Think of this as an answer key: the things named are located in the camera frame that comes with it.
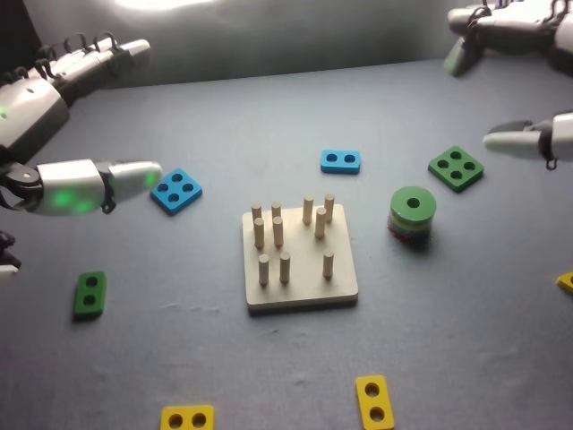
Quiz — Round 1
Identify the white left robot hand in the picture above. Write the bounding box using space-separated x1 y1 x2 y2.
0 30 165 217

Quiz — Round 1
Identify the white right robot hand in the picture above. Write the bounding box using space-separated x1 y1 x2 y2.
443 0 573 170

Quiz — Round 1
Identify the stack of coloured rings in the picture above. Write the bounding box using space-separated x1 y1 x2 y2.
386 185 438 251

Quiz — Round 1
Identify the green four-hole block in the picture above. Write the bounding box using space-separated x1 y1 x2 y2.
427 145 486 194

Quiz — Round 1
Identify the blue four-hole block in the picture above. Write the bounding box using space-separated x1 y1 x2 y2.
150 168 204 217

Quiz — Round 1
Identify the green two-hole block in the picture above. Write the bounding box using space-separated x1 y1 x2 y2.
73 271 108 322

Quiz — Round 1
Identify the blue two-hole block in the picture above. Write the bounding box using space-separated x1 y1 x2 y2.
320 150 362 176

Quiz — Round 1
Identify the wooden peg board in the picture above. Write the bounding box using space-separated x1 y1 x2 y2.
241 193 361 314

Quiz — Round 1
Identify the yellow four-hole block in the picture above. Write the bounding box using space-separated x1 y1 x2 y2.
159 405 216 430

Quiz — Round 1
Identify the yellow two-hole block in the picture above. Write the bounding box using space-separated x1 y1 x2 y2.
355 374 396 430

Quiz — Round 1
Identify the grey table cloth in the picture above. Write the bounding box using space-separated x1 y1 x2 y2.
0 56 573 430

